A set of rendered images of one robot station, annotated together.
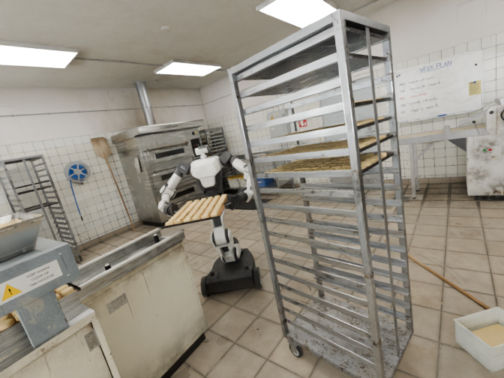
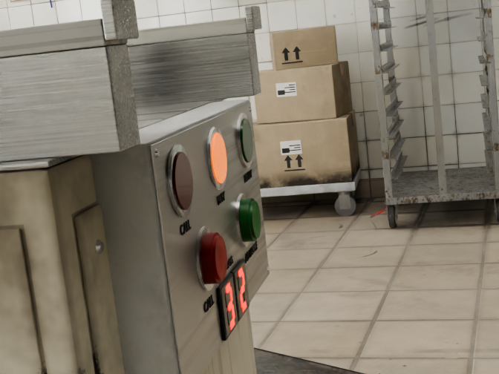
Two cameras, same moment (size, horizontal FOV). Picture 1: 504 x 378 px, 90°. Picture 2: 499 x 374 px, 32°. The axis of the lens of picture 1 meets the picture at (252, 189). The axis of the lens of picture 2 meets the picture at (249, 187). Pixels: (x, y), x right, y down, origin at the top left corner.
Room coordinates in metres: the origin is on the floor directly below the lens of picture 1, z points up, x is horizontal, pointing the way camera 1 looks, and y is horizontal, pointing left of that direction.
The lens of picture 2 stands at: (1.63, 0.17, 0.88)
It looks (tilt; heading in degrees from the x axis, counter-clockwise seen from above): 10 degrees down; 67
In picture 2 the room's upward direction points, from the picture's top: 6 degrees counter-clockwise
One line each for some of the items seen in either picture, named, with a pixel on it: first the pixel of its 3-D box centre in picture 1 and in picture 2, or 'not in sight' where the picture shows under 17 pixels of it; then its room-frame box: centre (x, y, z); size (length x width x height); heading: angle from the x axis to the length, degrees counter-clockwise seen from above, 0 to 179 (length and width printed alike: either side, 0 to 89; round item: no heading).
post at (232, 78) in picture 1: (262, 218); not in sight; (1.43, -0.02, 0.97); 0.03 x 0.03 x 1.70; 41
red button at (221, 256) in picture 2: not in sight; (208, 258); (1.80, 0.64, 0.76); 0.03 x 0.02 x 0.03; 53
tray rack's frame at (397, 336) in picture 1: (328, 216); not in sight; (1.35, -0.39, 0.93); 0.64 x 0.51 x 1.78; 41
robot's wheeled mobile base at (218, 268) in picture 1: (232, 261); not in sight; (2.49, 0.37, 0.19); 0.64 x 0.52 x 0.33; 176
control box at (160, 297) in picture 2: not in sight; (200, 225); (1.82, 0.69, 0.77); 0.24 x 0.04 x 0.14; 53
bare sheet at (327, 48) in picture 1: (306, 60); not in sight; (1.34, -0.40, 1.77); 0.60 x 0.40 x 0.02; 41
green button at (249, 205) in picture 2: not in sight; (245, 220); (1.86, 0.72, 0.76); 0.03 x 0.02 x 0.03; 53
